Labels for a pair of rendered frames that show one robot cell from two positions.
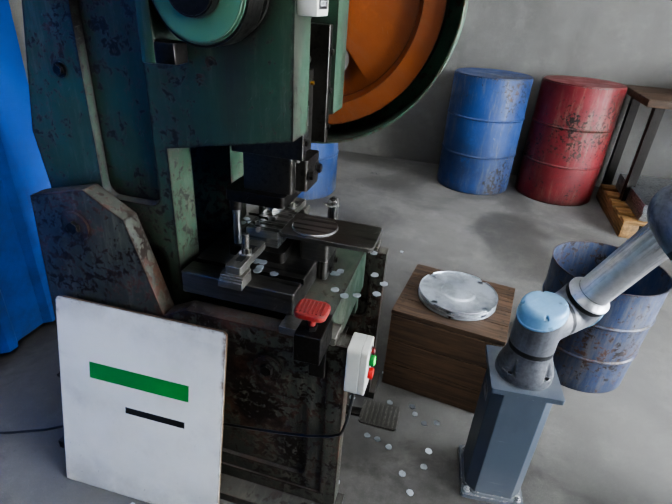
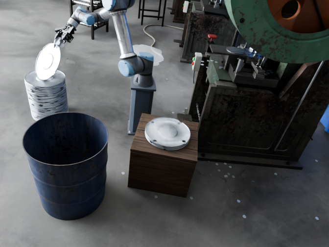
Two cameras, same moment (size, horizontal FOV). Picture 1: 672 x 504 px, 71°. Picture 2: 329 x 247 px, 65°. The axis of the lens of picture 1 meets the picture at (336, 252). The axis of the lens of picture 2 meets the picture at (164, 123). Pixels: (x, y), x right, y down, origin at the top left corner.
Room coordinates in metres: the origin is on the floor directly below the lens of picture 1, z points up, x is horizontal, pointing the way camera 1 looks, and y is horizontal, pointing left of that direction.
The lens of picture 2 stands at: (2.71, -0.95, 1.41)
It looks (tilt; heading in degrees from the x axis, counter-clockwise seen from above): 37 degrees down; 159
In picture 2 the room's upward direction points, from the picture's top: 10 degrees clockwise
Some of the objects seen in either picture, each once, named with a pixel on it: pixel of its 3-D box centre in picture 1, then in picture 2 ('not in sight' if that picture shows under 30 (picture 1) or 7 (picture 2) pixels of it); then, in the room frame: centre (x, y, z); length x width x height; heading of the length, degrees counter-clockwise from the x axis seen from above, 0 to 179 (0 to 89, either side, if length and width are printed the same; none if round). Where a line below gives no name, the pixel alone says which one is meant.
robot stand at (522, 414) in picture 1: (504, 427); (140, 107); (1.01, -0.54, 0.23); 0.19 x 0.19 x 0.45; 81
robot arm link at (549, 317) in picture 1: (540, 321); (144, 61); (1.02, -0.55, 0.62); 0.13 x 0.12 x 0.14; 123
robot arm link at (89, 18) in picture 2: not in sight; (88, 18); (0.65, -0.91, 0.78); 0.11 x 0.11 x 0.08; 33
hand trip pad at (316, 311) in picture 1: (311, 321); (211, 39); (0.81, 0.04, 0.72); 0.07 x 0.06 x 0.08; 76
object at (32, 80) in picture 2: not in sight; (45, 77); (0.74, -1.26, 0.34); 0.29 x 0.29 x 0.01
